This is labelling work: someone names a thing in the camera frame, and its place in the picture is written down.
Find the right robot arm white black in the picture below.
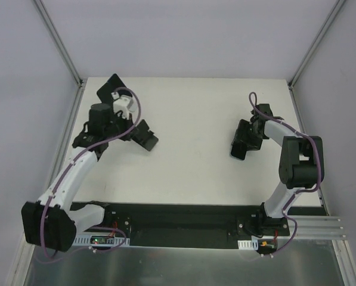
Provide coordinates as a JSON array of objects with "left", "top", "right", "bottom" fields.
[{"left": 230, "top": 104, "right": 324, "bottom": 238}]

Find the black phone blue edge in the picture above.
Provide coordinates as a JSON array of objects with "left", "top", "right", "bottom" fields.
[{"left": 107, "top": 73, "right": 126, "bottom": 90}]

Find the black phone teal edge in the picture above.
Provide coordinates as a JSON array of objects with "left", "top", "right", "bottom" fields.
[{"left": 230, "top": 132, "right": 248, "bottom": 160}]

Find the left white cable duct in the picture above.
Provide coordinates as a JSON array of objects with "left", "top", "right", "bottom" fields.
[{"left": 72, "top": 234, "right": 130, "bottom": 247}]

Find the aluminium frame post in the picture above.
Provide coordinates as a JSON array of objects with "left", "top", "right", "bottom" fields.
[
  {"left": 288, "top": 0, "right": 348, "bottom": 90},
  {"left": 31, "top": 0, "right": 83, "bottom": 87}
]

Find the right aluminium frame post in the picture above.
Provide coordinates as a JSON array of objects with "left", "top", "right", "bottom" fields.
[{"left": 288, "top": 0, "right": 348, "bottom": 90}]

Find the purple cable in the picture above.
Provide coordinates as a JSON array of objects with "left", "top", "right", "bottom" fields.
[
  {"left": 31, "top": 88, "right": 143, "bottom": 265},
  {"left": 243, "top": 92, "right": 321, "bottom": 262}
]

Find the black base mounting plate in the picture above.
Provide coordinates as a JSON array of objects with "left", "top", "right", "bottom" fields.
[{"left": 98, "top": 203, "right": 290, "bottom": 249}]

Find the right white cable duct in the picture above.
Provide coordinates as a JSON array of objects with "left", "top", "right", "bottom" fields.
[{"left": 237, "top": 238, "right": 259, "bottom": 251}]

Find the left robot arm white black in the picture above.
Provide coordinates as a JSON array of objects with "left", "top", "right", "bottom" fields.
[{"left": 21, "top": 96, "right": 135, "bottom": 252}]

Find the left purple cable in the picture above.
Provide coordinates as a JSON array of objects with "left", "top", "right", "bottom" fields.
[{"left": 31, "top": 88, "right": 143, "bottom": 265}]

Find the left aluminium frame post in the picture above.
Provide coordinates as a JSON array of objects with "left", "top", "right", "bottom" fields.
[{"left": 31, "top": 0, "right": 83, "bottom": 87}]

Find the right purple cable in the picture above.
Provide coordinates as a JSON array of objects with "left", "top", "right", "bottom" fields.
[{"left": 243, "top": 92, "right": 321, "bottom": 262}]

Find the white cable duct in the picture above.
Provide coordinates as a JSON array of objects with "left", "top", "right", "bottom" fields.
[
  {"left": 72, "top": 234, "right": 130, "bottom": 247},
  {"left": 237, "top": 238, "right": 259, "bottom": 251}
]

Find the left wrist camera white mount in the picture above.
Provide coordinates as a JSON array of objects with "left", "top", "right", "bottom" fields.
[{"left": 112, "top": 92, "right": 138, "bottom": 120}]

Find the black folding phone stand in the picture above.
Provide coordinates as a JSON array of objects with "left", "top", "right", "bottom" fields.
[{"left": 137, "top": 119, "right": 159, "bottom": 151}]

